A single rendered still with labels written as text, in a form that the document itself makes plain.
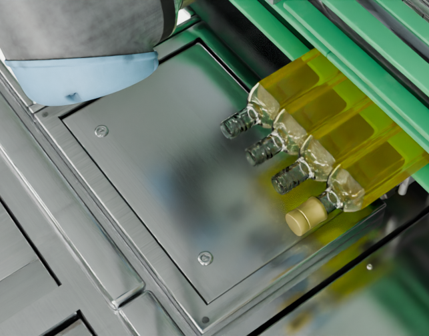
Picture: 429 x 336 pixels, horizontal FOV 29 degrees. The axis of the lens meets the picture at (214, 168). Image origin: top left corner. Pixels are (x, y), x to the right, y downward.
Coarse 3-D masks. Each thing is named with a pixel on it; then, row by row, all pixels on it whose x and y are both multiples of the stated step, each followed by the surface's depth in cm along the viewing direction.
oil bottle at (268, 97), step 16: (288, 64) 120; (304, 64) 120; (320, 64) 120; (272, 80) 118; (288, 80) 118; (304, 80) 118; (320, 80) 118; (256, 96) 117; (272, 96) 117; (288, 96) 117; (256, 112) 117; (272, 112) 116
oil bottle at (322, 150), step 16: (352, 112) 115; (368, 112) 115; (384, 112) 114; (320, 128) 113; (336, 128) 113; (352, 128) 113; (368, 128) 113; (384, 128) 113; (304, 144) 112; (320, 144) 112; (336, 144) 112; (352, 144) 112; (304, 160) 112; (320, 160) 111; (336, 160) 111; (320, 176) 112
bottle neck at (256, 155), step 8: (272, 136) 115; (256, 144) 114; (264, 144) 114; (272, 144) 114; (280, 144) 115; (248, 152) 114; (256, 152) 114; (264, 152) 114; (272, 152) 114; (248, 160) 116; (256, 160) 113; (264, 160) 114
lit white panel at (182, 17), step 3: (180, 12) 146; (183, 12) 146; (180, 15) 146; (183, 15) 146; (186, 15) 146; (180, 18) 145; (183, 18) 145; (186, 18) 145; (177, 21) 145; (180, 21) 145; (177, 24) 145; (0, 51) 142; (0, 54) 142; (0, 57) 142; (3, 57) 142; (3, 60) 141; (9, 69) 140; (12, 72) 140
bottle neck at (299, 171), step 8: (288, 168) 112; (296, 168) 112; (304, 168) 112; (272, 176) 112; (280, 176) 111; (288, 176) 111; (296, 176) 111; (304, 176) 112; (272, 184) 113; (280, 184) 110; (288, 184) 111; (296, 184) 112; (280, 192) 112
